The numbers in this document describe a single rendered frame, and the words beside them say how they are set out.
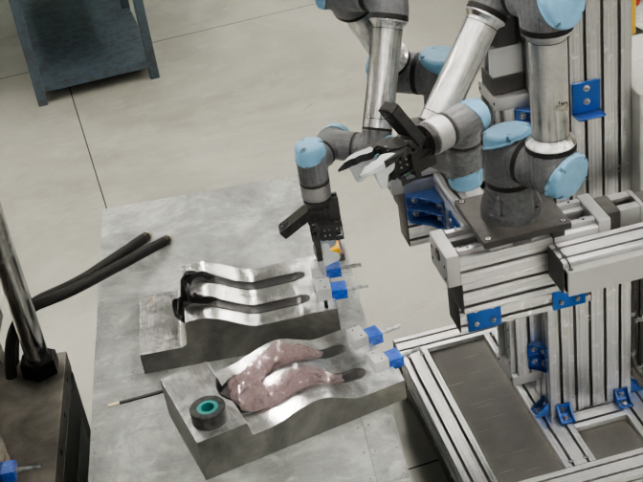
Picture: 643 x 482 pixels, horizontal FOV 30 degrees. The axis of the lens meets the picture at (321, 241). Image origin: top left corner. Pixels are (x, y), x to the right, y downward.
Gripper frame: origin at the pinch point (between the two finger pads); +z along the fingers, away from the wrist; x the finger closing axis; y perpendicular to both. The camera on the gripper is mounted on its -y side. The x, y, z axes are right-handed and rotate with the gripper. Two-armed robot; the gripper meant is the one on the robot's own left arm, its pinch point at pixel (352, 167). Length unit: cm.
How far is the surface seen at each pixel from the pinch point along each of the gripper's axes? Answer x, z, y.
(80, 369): 198, 1, 120
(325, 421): 16, 11, 61
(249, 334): 52, 6, 53
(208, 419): 23, 36, 49
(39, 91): 419, -101, 80
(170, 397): 40, 35, 50
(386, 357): 17, -9, 56
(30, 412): 78, 56, 57
